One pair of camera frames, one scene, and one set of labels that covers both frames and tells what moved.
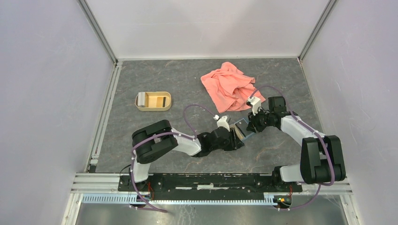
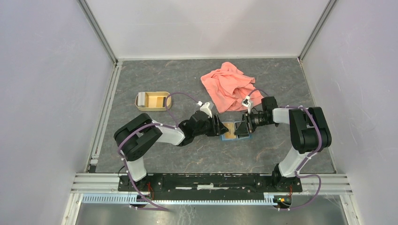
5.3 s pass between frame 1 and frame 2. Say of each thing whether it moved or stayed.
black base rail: stayed
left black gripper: moved
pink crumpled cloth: stayed
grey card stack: stayed
